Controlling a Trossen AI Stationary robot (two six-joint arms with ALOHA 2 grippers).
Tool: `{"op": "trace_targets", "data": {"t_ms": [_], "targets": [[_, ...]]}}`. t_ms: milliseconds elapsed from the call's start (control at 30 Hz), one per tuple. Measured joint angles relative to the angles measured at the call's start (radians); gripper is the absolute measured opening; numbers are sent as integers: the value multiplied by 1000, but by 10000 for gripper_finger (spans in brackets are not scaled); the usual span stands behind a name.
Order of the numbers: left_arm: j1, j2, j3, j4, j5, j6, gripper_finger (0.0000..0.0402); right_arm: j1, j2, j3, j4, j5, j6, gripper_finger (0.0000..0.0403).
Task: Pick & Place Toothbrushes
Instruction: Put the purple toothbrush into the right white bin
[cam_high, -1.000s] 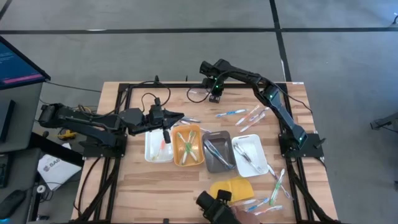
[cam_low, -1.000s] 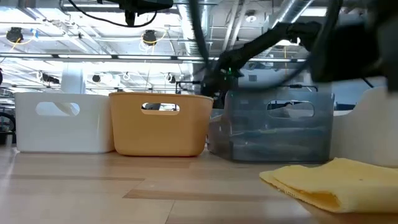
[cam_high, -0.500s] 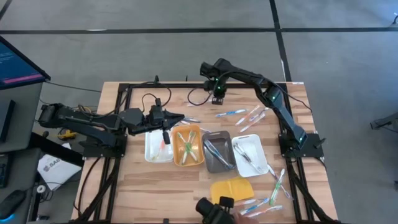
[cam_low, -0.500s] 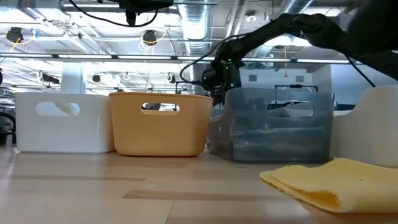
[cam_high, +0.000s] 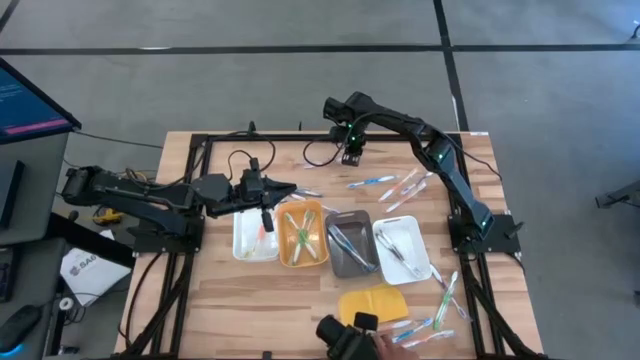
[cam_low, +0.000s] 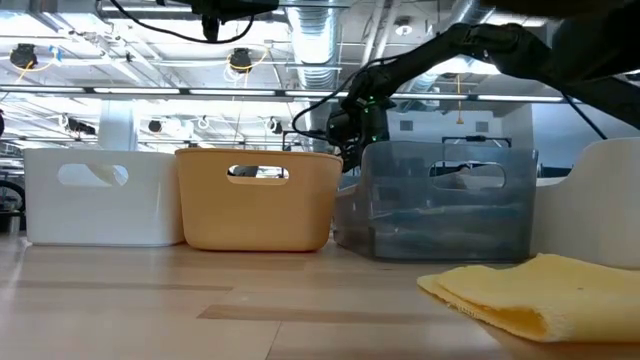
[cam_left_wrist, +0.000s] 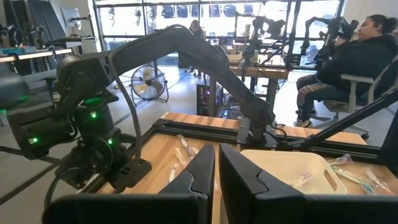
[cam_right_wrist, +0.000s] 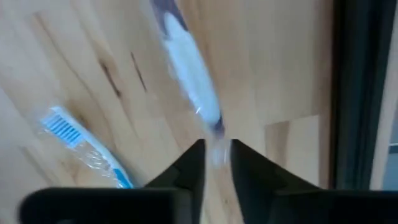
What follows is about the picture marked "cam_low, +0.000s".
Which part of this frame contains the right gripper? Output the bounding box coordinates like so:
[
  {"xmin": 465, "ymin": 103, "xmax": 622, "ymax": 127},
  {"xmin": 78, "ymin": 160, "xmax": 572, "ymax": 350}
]
[{"xmin": 324, "ymin": 65, "xmax": 400, "ymax": 174}]

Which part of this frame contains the blue toothbrush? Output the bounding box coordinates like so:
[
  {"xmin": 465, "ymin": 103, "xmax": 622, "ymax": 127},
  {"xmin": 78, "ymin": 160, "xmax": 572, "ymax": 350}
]
[{"xmin": 372, "ymin": 202, "xmax": 526, "ymax": 236}]

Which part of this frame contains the orange plastic bin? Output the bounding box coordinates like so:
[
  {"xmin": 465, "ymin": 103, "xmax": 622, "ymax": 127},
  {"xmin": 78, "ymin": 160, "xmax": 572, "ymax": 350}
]
[{"xmin": 174, "ymin": 147, "xmax": 344, "ymax": 253}]

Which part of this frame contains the grey translucent plastic bin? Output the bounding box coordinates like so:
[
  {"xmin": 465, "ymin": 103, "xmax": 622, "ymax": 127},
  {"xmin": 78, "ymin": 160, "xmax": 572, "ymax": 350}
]
[{"xmin": 332, "ymin": 139, "xmax": 540, "ymax": 264}]

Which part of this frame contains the white plastic bin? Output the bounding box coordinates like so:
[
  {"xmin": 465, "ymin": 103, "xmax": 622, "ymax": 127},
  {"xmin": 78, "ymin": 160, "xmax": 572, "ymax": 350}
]
[
  {"xmin": 23, "ymin": 147, "xmax": 185, "ymax": 248},
  {"xmin": 529, "ymin": 137, "xmax": 640, "ymax": 271}
]

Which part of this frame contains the yellow hanging plug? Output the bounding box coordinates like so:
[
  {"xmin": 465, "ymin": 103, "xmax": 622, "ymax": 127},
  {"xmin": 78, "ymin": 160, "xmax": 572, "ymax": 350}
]
[{"xmin": 453, "ymin": 74, "xmax": 466, "ymax": 126}]

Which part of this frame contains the ceiling light panel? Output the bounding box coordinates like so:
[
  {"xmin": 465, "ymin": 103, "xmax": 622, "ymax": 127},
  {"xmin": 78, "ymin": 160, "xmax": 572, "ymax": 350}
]
[{"xmin": 427, "ymin": 52, "xmax": 504, "ymax": 77}]

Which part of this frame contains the long ceiling light strip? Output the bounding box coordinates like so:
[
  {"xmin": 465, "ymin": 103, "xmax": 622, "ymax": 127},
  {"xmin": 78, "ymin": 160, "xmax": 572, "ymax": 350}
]
[{"xmin": 0, "ymin": 85, "xmax": 569, "ymax": 104}]

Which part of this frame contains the yellow folded cloth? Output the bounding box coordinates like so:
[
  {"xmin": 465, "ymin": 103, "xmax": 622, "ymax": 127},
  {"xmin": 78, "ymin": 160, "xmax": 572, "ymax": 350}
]
[{"xmin": 416, "ymin": 252, "xmax": 640, "ymax": 344}]

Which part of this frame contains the white round column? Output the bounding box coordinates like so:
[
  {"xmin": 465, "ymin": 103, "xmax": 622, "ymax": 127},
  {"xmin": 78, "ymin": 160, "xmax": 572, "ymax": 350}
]
[{"xmin": 97, "ymin": 99, "xmax": 142, "ymax": 150}]

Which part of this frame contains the dark background equipment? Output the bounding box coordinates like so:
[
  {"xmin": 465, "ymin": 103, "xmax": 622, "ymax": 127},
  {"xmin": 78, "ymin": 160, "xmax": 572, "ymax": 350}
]
[{"xmin": 0, "ymin": 179, "xmax": 26, "ymax": 235}]

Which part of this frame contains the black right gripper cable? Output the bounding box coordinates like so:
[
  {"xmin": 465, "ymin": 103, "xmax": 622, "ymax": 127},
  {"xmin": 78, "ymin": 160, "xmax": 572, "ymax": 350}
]
[{"xmin": 291, "ymin": 55, "xmax": 401, "ymax": 144}]

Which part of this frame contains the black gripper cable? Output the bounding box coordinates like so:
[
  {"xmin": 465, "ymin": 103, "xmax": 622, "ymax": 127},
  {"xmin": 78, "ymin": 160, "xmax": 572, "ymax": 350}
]
[
  {"xmin": 107, "ymin": 0, "xmax": 257, "ymax": 46},
  {"xmin": 291, "ymin": 55, "xmax": 401, "ymax": 144}
]

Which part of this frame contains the black background rig frame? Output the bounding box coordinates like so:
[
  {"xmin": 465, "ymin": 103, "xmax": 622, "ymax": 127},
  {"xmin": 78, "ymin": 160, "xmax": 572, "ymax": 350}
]
[{"xmin": 442, "ymin": 134, "xmax": 513, "ymax": 149}]

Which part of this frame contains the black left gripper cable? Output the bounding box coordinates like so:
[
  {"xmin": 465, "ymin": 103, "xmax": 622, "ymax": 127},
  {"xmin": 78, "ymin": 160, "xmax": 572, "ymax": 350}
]
[{"xmin": 107, "ymin": 0, "xmax": 257, "ymax": 46}]

